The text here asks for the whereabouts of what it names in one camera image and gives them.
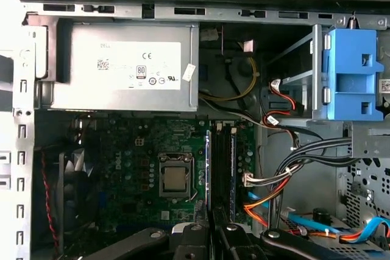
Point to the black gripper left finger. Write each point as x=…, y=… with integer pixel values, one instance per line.
x=195, y=244

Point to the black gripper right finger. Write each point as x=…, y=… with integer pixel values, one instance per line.
x=231, y=244

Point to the metal locking lever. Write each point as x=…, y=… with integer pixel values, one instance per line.
x=192, y=181

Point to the silver CPU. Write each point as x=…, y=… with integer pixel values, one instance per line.
x=176, y=178

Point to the metal socket cover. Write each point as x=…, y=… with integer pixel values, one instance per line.
x=161, y=181

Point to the small black round part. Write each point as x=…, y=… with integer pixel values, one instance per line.
x=321, y=215

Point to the green motherboard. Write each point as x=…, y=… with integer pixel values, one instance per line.
x=134, y=162

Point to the black case fan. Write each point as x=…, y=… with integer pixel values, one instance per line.
x=77, y=187

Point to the grey metal disk bay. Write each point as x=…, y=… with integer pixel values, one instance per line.
x=365, y=144

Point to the black PC case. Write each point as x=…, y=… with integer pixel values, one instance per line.
x=213, y=13

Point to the grey power supply unit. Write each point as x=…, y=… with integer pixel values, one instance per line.
x=91, y=34

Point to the blue drive bracket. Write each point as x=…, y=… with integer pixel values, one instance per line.
x=347, y=56

